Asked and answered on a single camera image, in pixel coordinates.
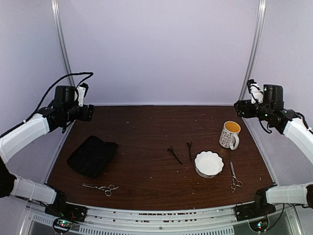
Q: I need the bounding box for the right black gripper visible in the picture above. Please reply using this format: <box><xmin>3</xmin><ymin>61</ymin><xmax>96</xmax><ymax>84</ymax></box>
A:
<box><xmin>234</xmin><ymin>99</ymin><xmax>272</xmax><ymax>121</ymax></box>

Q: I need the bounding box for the black zippered tool case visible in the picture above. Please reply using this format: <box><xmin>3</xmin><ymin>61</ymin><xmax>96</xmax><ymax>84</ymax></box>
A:
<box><xmin>67</xmin><ymin>136</ymin><xmax>119</xmax><ymax>178</ymax></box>

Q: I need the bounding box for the black hair clip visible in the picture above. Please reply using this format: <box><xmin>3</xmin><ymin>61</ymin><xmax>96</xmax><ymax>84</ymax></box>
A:
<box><xmin>186</xmin><ymin>142</ymin><xmax>193</xmax><ymax>161</ymax></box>
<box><xmin>167</xmin><ymin>146</ymin><xmax>183</xmax><ymax>165</ymax></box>

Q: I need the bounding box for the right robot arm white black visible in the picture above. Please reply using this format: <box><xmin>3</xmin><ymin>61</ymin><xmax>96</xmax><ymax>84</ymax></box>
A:
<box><xmin>234</xmin><ymin>79</ymin><xmax>313</xmax><ymax>216</ymax></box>

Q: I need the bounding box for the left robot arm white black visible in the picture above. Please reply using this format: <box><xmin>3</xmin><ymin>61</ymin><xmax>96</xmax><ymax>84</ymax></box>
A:
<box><xmin>0</xmin><ymin>83</ymin><xmax>94</xmax><ymax>217</ymax></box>

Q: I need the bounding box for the floral white mug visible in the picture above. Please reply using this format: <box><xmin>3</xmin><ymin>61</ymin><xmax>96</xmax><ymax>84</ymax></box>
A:
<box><xmin>219</xmin><ymin>121</ymin><xmax>241</xmax><ymax>150</ymax></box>

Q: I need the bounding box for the white scalloped bowl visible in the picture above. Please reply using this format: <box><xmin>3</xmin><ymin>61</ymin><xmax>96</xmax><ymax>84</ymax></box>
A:
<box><xmin>194</xmin><ymin>151</ymin><xmax>224</xmax><ymax>179</ymax></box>

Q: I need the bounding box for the silver thinning scissors left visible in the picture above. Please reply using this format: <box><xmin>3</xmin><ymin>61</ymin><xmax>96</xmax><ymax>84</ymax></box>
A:
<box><xmin>82</xmin><ymin>184</ymin><xmax>119</xmax><ymax>197</ymax></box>

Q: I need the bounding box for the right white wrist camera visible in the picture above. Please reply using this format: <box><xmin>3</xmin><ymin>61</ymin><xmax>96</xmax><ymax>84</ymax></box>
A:
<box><xmin>247</xmin><ymin>79</ymin><xmax>264</xmax><ymax>104</ymax></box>

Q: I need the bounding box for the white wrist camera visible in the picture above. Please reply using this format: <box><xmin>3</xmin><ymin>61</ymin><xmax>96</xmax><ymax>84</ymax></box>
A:
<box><xmin>247</xmin><ymin>79</ymin><xmax>264</xmax><ymax>104</ymax></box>
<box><xmin>74</xmin><ymin>83</ymin><xmax>89</xmax><ymax>107</ymax></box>

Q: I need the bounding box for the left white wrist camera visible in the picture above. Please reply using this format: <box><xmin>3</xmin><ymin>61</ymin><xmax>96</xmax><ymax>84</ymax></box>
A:
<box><xmin>74</xmin><ymin>83</ymin><xmax>89</xmax><ymax>107</ymax></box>

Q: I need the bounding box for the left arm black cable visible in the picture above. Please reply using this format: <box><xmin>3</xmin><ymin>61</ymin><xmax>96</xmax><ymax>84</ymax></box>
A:
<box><xmin>22</xmin><ymin>71</ymin><xmax>94</xmax><ymax>123</ymax></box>

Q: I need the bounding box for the right aluminium frame post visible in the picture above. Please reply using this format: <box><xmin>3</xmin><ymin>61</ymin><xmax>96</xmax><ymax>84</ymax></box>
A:
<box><xmin>239</xmin><ymin>0</ymin><xmax>266</xmax><ymax>99</ymax></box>

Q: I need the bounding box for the aluminium frame post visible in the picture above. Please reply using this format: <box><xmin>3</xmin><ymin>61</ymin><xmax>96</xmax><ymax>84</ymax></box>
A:
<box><xmin>51</xmin><ymin>0</ymin><xmax>72</xmax><ymax>74</ymax></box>
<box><xmin>239</xmin><ymin>0</ymin><xmax>266</xmax><ymax>99</ymax></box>

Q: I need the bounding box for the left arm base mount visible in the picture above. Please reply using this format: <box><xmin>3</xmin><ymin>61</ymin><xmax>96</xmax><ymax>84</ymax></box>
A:
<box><xmin>41</xmin><ymin>203</ymin><xmax>88</xmax><ymax>235</ymax></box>

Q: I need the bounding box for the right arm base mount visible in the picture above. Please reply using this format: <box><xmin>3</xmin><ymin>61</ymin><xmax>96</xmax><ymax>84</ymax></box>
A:
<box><xmin>234</xmin><ymin>202</ymin><xmax>276</xmax><ymax>234</ymax></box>

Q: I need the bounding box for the left aluminium frame post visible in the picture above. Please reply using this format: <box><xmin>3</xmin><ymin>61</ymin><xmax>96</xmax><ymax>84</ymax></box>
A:
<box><xmin>51</xmin><ymin>0</ymin><xmax>72</xmax><ymax>74</ymax></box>

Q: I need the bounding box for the front aluminium rail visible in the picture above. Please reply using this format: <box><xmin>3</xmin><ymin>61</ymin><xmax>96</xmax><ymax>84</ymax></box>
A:
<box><xmin>21</xmin><ymin>200</ymin><xmax>300</xmax><ymax>235</ymax></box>

